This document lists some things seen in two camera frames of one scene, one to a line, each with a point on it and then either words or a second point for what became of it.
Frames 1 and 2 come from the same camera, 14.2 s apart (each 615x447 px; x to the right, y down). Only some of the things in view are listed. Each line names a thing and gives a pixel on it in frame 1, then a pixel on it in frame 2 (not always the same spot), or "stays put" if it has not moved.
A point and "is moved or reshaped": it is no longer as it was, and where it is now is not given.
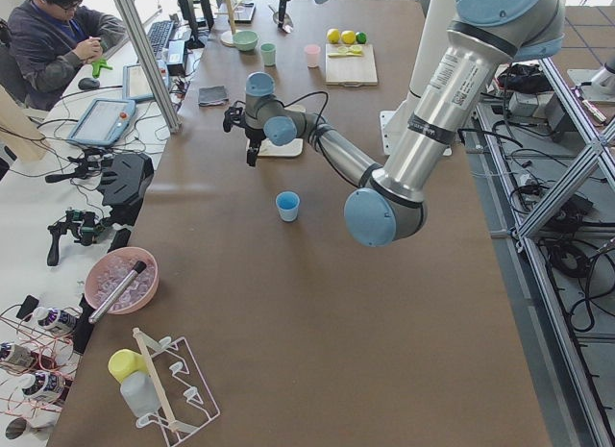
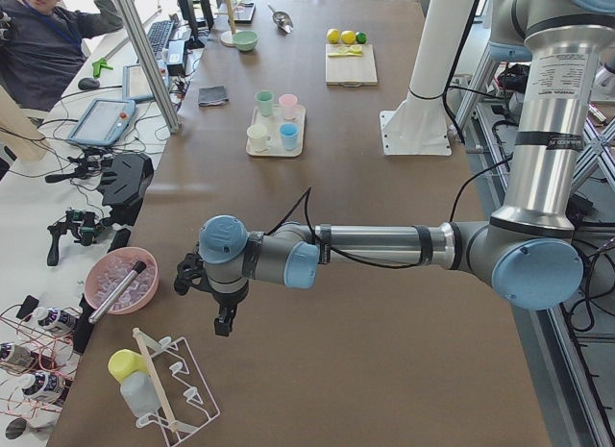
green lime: (361, 37) stays put
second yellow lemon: (348, 37) stays put
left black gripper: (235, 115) → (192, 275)
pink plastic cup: (312, 55) → (288, 102)
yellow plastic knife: (353, 53) stays put
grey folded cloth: (211, 95) stays put
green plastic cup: (268, 50) is moved or reshaped
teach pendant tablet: (104, 122) stays put
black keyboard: (159, 33) stays put
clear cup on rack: (140, 394) stays put
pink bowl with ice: (109, 271) stays put
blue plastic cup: (287, 203) is moved or reshaped
